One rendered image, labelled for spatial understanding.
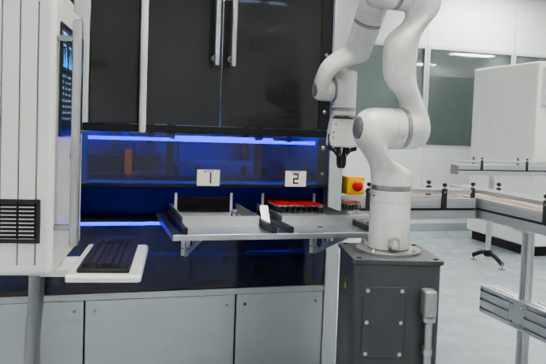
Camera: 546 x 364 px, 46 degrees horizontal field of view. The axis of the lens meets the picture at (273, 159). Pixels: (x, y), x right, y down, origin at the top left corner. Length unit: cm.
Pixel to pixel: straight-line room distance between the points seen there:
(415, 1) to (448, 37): 629
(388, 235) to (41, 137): 99
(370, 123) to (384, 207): 25
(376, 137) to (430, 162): 621
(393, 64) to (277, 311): 113
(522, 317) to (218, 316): 122
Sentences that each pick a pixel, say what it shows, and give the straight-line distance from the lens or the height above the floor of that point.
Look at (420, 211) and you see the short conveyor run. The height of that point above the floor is 88.
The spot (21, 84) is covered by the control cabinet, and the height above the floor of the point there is 130.
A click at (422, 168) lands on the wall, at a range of 798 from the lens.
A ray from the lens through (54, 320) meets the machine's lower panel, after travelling 243.
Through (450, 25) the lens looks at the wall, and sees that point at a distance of 821.
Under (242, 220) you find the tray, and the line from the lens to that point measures 215.
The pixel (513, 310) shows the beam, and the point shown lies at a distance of 286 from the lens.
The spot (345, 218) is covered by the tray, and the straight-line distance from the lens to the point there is 226.
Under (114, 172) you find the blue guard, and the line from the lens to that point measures 233.
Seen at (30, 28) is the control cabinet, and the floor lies 145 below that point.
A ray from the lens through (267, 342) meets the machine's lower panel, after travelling 256.
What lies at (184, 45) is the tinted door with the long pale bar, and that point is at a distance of 237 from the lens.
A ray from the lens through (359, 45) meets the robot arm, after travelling 209.
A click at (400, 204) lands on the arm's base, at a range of 187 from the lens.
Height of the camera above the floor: 122
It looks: 3 degrees down
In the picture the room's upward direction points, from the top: 2 degrees clockwise
